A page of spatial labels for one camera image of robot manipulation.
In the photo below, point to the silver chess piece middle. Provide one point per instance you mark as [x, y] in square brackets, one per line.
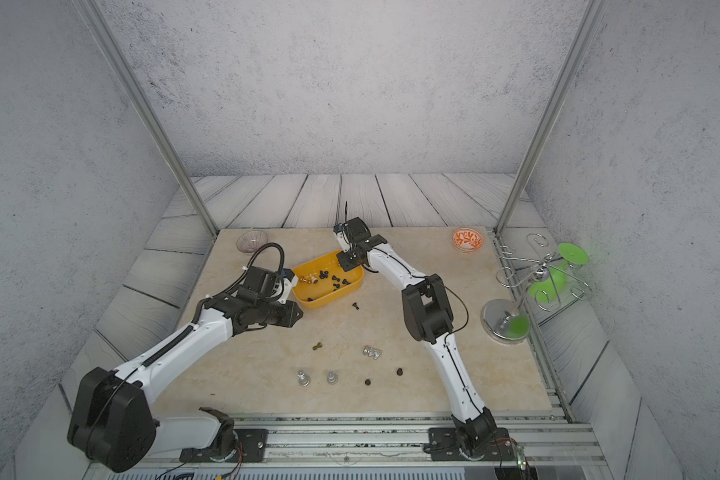
[332, 377]

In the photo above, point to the aluminium frame post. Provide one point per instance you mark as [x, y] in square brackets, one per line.
[587, 28]
[108, 45]

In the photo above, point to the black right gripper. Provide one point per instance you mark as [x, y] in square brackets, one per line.
[344, 262]

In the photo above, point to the orange patterned ceramic bowl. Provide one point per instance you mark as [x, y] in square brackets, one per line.
[467, 240]

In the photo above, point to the silver chess piece left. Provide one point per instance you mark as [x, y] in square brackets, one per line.
[303, 378]

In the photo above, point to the purple patterned glass bowl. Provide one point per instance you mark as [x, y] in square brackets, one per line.
[250, 241]

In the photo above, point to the green disc metal stand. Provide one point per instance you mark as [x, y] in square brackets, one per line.
[508, 321]

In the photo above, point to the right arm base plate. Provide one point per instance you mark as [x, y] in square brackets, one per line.
[450, 444]

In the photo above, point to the left aluminium frame post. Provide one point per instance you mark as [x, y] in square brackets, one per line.
[108, 45]

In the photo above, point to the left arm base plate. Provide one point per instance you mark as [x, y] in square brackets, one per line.
[236, 446]

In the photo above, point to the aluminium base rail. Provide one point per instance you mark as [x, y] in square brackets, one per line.
[524, 444]

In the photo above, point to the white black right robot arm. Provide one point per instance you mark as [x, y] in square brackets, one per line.
[428, 318]

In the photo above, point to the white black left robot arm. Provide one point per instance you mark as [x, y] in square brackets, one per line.
[112, 421]

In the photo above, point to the right aluminium frame post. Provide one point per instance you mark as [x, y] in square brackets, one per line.
[587, 28]

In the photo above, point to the metal wire rack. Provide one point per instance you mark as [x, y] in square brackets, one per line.
[549, 278]

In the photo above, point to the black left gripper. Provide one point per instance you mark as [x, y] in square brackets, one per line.
[291, 311]

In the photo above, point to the yellow plastic storage box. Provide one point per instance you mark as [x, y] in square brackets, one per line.
[316, 295]

